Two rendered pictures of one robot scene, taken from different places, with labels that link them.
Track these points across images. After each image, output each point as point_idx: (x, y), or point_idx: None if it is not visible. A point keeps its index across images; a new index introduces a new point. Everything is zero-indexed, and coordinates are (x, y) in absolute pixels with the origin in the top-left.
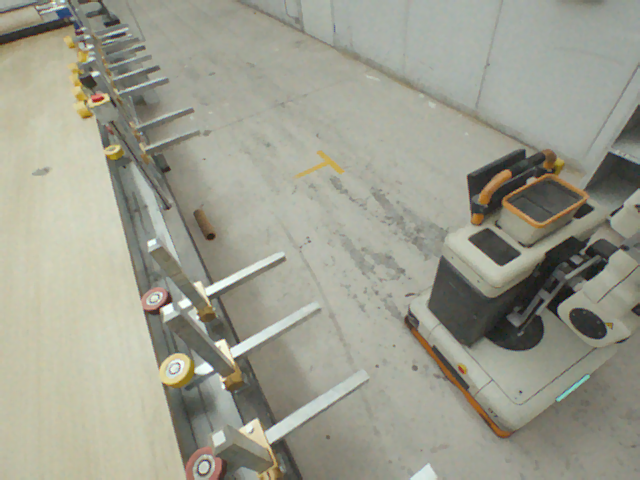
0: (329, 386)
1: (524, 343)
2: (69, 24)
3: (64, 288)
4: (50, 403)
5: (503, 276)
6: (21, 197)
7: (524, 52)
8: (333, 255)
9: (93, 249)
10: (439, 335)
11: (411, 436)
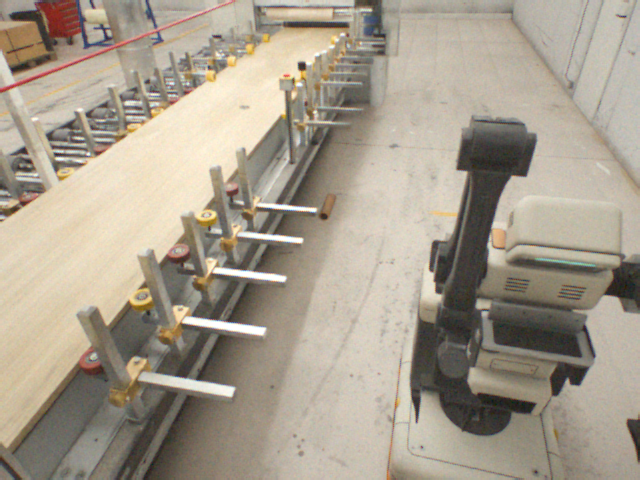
0: (304, 360)
1: (469, 427)
2: (348, 27)
3: (200, 162)
4: (153, 198)
5: (429, 299)
6: (223, 115)
7: None
8: (400, 284)
9: (228, 153)
10: (404, 369)
11: (326, 435)
